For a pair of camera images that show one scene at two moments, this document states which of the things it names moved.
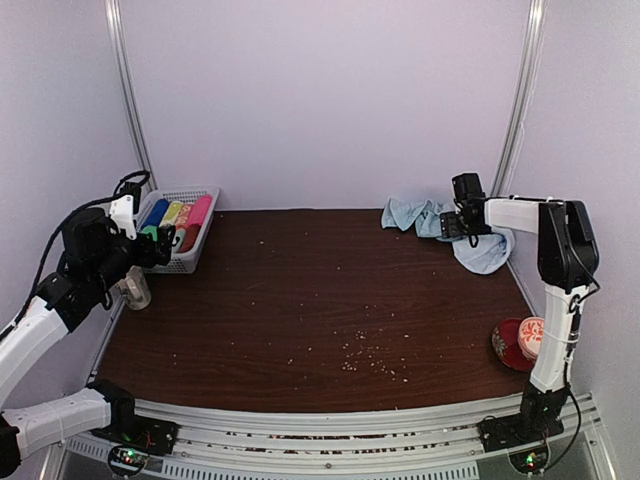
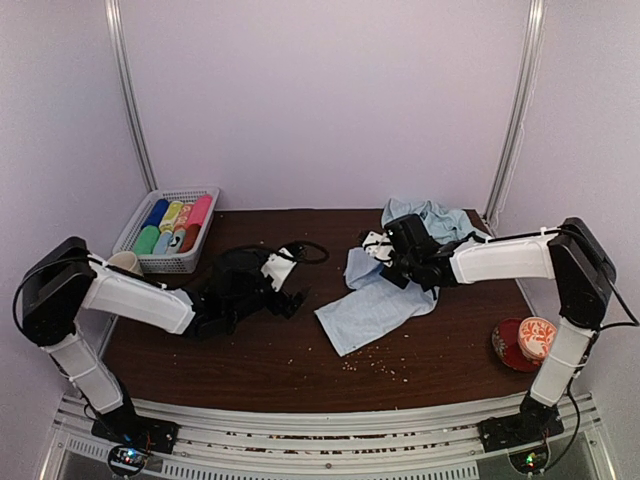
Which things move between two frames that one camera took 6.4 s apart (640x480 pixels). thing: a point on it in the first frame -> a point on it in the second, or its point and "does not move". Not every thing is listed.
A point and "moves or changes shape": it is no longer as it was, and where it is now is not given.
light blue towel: x=492 y=252 moves or changes shape
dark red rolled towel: x=190 y=237 does not move
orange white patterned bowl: x=530 y=336 does not move
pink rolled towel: x=199 y=210 does not move
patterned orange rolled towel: x=184 y=216 does not move
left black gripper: x=147 y=257 -> x=281 y=305
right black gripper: x=450 y=226 -> x=394 y=279
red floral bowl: x=505 y=339 does not move
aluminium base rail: x=446 y=446 does not move
